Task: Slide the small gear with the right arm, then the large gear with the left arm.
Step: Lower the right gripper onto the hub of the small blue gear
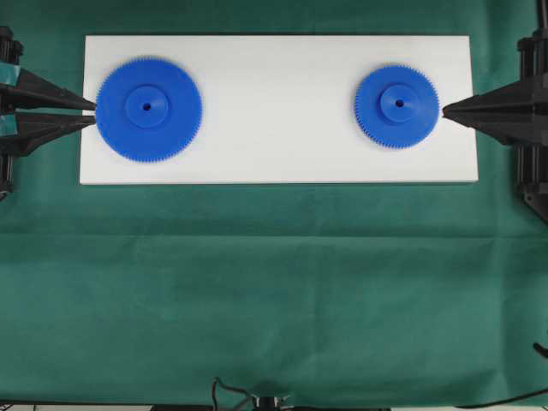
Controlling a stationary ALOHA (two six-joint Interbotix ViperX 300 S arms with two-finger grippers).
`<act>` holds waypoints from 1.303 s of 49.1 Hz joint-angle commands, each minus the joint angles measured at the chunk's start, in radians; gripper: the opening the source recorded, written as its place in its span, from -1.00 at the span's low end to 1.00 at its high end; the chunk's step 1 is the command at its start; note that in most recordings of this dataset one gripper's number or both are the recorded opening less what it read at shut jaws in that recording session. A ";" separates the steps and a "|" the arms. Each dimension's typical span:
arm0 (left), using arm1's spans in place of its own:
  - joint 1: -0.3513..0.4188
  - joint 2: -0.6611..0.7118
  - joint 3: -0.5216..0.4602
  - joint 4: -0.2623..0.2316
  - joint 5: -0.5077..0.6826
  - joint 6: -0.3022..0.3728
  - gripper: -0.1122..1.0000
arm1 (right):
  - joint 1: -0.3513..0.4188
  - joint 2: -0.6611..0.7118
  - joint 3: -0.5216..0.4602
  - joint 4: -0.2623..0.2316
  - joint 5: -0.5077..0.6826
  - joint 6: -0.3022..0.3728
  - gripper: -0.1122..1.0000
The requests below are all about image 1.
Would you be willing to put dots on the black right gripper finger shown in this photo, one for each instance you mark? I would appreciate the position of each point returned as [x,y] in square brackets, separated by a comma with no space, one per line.
[515,114]

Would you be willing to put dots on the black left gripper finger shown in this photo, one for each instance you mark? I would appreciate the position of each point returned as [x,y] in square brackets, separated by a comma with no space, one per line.
[24,132]
[21,89]

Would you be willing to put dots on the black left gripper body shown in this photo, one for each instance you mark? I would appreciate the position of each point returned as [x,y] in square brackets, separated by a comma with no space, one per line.
[10,52]

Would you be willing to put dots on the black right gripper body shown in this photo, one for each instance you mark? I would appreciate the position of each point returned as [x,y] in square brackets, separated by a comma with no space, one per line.
[533,58]

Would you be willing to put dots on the small blue gear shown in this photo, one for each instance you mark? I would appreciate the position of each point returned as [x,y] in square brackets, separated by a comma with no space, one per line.
[396,106]

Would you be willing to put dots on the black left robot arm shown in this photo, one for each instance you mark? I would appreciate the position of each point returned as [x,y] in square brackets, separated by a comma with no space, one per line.
[7,161]

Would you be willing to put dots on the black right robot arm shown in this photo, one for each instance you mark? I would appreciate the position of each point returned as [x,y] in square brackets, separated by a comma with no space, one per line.
[531,176]

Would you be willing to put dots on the large blue gear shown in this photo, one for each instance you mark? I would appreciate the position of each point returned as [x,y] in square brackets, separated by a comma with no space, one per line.
[148,109]

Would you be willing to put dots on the white rectangular board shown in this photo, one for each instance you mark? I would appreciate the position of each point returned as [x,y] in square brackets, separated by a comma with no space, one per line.
[280,109]

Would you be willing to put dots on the black camera stand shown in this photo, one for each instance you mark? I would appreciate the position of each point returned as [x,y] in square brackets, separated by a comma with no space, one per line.
[263,403]

